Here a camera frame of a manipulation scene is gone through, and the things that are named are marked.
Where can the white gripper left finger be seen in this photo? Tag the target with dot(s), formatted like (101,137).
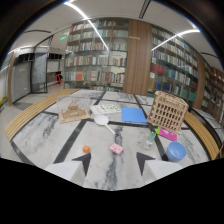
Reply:
(68,169)

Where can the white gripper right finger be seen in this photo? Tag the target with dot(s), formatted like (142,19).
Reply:
(156,168)

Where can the small pink package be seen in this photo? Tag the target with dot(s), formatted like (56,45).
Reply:
(116,148)

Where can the blue plastic bowl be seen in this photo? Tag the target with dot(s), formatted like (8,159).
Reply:
(176,151)

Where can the small orange cube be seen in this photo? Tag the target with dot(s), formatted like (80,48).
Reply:
(86,149)

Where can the green and white bottle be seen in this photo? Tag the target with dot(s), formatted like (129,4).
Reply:
(150,140)

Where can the magenta flat booklet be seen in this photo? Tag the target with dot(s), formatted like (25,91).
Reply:
(167,134)

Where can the wooden slatted bench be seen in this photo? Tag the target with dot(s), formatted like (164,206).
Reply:
(31,112)
(201,133)

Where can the wooden temple model in case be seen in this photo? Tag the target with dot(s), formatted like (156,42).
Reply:
(73,111)

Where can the blue folder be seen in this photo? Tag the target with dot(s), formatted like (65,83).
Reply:
(134,115)

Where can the large wooden lattice building model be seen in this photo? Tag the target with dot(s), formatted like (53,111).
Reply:
(167,110)

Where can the white magnifier paddle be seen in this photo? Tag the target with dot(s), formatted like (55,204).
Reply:
(103,121)

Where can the white patterned box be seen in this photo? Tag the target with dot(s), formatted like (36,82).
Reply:
(105,109)

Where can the red stool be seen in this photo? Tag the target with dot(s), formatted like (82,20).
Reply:
(58,79)

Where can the glass fronted bookshelf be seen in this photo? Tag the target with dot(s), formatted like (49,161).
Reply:
(96,55)

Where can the tall bookshelf wall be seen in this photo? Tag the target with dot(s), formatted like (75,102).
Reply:
(173,68)

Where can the wooden wall panel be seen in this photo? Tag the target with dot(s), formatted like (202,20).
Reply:
(137,57)

